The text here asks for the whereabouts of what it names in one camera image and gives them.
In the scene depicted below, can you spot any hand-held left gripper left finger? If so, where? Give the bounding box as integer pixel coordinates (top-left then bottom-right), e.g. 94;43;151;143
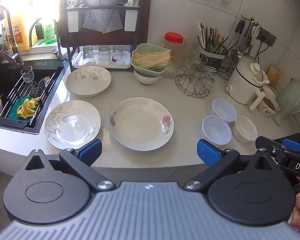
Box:
24;139;117;192

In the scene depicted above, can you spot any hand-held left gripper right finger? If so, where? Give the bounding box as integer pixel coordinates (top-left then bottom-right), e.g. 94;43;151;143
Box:
184;139;278;191

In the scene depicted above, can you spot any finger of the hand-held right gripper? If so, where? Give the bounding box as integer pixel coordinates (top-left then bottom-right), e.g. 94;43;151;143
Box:
255;136;300;161
282;138;300;155

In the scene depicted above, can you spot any white plate grey leaf print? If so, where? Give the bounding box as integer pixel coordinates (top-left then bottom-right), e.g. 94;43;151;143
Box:
44;100;102;150

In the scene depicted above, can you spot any white plate pink flower print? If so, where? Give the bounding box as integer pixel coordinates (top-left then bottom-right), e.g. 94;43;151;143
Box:
108;97;175;152

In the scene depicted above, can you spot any deep white plate leaf print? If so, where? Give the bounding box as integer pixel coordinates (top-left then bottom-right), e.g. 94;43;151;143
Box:
65;65;112;98

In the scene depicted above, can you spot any person's right hand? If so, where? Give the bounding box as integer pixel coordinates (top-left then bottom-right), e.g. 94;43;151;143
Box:
289;176;300;233

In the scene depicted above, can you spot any translucent plastic bowl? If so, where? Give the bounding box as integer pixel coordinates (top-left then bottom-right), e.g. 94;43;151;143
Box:
201;115;232;146
210;98;238;125

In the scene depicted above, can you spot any small white bowl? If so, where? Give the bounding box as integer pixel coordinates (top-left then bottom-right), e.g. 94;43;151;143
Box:
233;115;258;143

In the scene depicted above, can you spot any floral print mug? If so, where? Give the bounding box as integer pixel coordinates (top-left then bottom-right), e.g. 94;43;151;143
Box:
257;95;280;117

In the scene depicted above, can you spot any pale green pitcher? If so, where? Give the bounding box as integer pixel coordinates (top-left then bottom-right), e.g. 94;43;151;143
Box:
272;77;300;127

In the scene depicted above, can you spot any white cup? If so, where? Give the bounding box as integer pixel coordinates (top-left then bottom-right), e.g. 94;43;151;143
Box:
262;85;277;100

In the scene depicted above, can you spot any white electric kettle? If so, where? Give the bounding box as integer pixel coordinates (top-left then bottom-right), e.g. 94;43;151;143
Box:
224;54;270;112

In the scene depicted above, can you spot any yellow packet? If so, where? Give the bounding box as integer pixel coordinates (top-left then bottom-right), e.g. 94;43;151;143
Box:
267;66;284;86

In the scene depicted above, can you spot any patterned drinking glass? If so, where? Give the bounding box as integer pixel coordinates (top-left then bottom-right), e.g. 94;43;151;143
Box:
201;66;217;96

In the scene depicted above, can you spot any yellow cloth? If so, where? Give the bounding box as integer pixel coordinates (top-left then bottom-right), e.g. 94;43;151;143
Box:
16;97;41;119

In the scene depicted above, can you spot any steel wool scrubber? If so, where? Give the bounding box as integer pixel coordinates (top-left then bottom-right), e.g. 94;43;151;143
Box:
29;77;50;97

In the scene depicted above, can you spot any white drain tray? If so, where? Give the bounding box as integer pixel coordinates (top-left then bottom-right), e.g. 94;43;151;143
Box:
72;49;133;69

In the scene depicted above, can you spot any white bowl brown foot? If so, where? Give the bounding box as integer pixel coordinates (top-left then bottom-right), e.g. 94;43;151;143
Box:
133;69;163;86

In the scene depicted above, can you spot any black dish rack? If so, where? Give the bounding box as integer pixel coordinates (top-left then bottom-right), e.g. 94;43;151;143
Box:
58;0;143;72

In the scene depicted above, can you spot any green chopstick holder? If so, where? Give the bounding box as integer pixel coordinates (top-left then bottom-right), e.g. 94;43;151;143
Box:
199;45;228;73

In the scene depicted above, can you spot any sink drain rack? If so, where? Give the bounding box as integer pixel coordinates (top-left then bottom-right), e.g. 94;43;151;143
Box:
0;73;58;128

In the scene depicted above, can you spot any small wine glass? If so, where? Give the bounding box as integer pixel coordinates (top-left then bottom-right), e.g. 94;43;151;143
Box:
20;66;35;84

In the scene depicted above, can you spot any tall glass tumbler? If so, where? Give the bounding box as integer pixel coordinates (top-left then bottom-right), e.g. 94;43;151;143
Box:
182;39;193;67

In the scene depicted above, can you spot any bundle of dried noodles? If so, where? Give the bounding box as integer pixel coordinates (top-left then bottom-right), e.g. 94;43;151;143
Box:
132;49;172;71

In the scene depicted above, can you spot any black sink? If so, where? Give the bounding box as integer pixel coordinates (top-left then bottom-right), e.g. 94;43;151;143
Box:
0;59;66;136

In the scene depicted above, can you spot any row of hanging kitchen utensils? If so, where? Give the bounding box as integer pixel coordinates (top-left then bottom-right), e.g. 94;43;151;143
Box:
234;14;262;55

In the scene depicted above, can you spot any bundle of chopsticks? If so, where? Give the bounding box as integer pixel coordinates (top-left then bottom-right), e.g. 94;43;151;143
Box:
196;22;234;55

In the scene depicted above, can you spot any green colander basket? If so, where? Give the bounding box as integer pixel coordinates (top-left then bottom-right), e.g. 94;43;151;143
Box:
131;43;172;78

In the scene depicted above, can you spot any chrome faucet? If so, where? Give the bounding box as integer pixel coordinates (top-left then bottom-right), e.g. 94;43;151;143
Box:
28;17;66;63

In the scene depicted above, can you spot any red lid glass jar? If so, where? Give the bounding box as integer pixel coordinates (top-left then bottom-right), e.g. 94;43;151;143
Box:
163;32;185;80

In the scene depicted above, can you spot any green dish soap bottle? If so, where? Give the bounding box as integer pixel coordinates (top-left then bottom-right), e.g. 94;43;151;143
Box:
42;17;58;46

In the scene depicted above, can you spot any black kitchen faucet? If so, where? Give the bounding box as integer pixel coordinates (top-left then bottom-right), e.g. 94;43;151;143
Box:
0;4;25;68

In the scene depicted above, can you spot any white utensil caddy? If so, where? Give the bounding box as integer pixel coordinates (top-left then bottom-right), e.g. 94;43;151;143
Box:
124;3;140;32
66;5;81;33

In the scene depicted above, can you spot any silver embossed metal sheet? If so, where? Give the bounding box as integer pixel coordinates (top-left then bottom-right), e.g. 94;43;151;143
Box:
82;0;124;34

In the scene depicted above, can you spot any yellow bottle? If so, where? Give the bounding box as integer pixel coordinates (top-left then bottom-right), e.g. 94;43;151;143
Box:
4;9;38;51

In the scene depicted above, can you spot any brown cutting board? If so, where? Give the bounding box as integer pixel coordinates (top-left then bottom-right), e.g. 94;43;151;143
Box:
59;0;152;48

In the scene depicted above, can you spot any wire glass rack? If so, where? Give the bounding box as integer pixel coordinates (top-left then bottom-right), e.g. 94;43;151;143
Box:
175;55;217;98

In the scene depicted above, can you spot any black power cord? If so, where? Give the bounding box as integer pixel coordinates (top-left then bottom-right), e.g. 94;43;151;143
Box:
255;39;265;60

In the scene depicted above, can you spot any black wall socket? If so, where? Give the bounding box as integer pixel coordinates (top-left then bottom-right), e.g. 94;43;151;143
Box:
256;27;277;47

